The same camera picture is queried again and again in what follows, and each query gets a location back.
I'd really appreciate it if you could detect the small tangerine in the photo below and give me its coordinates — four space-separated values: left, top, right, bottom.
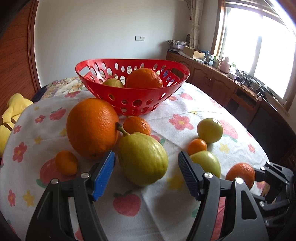
55 151 79 176
187 138 208 156

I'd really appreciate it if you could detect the green apple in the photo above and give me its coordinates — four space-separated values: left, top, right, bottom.
190 151 221 178

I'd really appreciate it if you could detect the round yellow-green apple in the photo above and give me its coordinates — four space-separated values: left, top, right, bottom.
197 118 223 144

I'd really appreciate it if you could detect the large orange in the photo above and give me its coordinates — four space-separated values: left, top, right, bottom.
125 68 163 89
66 98 119 160

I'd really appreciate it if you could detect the yellow-green pear with stem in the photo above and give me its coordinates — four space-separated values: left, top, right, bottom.
116 123 169 187

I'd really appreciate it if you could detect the wooden chair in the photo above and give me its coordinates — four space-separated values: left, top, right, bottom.
226 93 261 128

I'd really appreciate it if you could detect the long wooden sideboard cabinet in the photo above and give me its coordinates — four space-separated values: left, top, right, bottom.
166 51 295 143

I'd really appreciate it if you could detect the yellow plush toy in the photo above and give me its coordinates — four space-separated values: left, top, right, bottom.
1 93 33 157

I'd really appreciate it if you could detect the white pink bottle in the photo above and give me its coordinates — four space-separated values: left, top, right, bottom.
220 56 230 74

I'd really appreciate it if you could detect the medium bumpy tangerine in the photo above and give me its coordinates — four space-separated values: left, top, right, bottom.
123 116 151 136

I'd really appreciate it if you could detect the floral bed quilt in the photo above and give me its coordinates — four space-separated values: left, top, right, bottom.
41 77 87 100

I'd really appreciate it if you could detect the wooden framed window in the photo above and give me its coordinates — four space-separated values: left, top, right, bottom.
211 1 295 110

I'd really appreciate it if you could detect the yellow-green fruit in basket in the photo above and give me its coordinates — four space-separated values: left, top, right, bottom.
102 78 124 88

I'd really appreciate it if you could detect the cardboard box on sideboard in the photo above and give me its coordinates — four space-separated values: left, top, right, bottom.
183 46 205 60

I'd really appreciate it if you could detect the red perforated plastic fruit basket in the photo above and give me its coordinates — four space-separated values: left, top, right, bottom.
75 59 190 116

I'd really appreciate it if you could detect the large orange in basket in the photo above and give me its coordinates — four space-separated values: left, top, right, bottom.
125 68 163 89

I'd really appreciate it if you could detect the stack of magazines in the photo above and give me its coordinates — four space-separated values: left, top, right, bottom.
168 40 189 51

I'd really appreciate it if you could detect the patterned beige curtain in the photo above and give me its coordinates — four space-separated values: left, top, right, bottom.
190 0 204 49

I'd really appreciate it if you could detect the white wall switch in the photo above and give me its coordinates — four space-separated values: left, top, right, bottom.
135 36 145 42

